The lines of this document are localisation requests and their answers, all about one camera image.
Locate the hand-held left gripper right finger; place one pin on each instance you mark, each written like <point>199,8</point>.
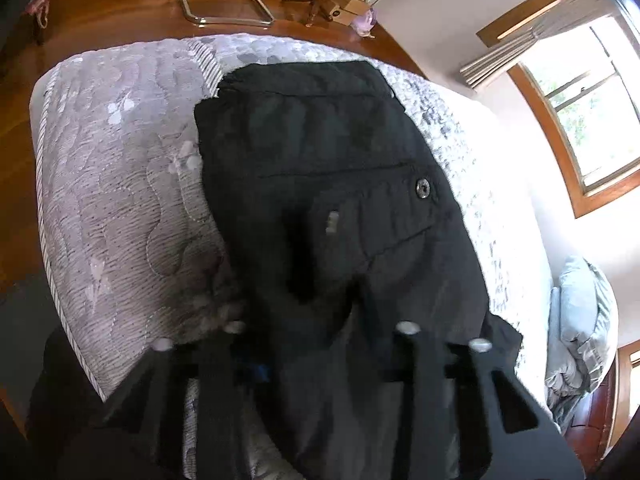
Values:
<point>415,360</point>

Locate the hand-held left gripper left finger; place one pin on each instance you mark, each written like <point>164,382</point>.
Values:
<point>257,374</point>

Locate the black pants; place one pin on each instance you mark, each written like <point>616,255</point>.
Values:
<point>325,185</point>

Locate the grey folded comforter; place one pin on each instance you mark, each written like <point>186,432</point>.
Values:
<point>580,310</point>

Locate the dark wooden headboard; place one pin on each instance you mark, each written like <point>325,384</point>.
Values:
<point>595,410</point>

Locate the white bed sheet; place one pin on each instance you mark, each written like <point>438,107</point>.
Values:
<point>500,180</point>

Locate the grey quilted bedspread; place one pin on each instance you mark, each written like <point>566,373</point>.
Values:
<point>125,185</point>

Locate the wooden framed window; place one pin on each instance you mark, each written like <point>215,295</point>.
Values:
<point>565,160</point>

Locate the grey curtain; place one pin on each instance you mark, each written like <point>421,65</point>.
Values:
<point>525,45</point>

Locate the cardboard boxes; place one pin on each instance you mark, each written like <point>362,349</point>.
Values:
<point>350,7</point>

